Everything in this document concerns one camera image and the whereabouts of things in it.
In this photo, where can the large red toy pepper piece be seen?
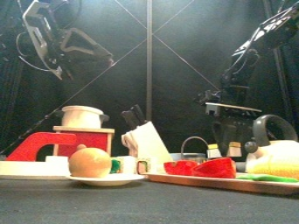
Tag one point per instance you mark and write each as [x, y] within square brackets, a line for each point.
[217, 168]

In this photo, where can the yellow toy corn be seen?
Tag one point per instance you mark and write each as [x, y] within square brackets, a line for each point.
[273, 169]

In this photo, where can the wooden toy onion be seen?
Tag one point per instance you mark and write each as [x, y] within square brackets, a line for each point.
[90, 162]

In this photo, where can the white toy sushi roll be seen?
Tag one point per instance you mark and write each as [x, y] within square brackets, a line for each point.
[128, 164]

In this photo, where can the vertical metal frame pole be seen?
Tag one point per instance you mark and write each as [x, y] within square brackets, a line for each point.
[149, 58]

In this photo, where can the green toy pea pod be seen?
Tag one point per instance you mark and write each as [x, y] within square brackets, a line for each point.
[269, 178]

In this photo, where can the white toy pot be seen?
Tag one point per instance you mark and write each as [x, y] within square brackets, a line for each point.
[82, 116]

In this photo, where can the right wrist camera mount plate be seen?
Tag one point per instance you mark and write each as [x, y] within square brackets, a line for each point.
[232, 107]

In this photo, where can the toy sushi roll red centre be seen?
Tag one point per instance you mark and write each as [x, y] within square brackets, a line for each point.
[144, 166]

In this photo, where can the green toy sushi roll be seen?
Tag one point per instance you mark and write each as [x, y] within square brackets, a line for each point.
[116, 166]

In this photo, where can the wooden tray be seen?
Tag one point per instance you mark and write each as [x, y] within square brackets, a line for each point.
[218, 183]

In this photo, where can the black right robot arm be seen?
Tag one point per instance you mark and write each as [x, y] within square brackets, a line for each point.
[257, 38]

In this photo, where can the red wooden toy stove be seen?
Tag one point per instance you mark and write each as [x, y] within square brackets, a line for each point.
[89, 140]

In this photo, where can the beige topped toy sushi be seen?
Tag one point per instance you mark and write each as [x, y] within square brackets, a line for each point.
[234, 149]

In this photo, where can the yellow egg toy sushi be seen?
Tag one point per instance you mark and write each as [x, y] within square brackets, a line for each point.
[214, 151]

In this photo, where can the white plate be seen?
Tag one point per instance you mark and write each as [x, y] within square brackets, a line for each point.
[105, 179]

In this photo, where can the white toy sink base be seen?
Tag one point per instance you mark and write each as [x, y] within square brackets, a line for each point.
[27, 169]

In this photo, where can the white toy knife block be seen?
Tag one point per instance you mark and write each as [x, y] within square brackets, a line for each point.
[150, 145]

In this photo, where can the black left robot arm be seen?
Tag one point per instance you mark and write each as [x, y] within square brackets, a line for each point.
[9, 17]

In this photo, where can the small red toy pepper piece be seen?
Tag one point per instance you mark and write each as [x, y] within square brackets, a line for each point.
[180, 167]

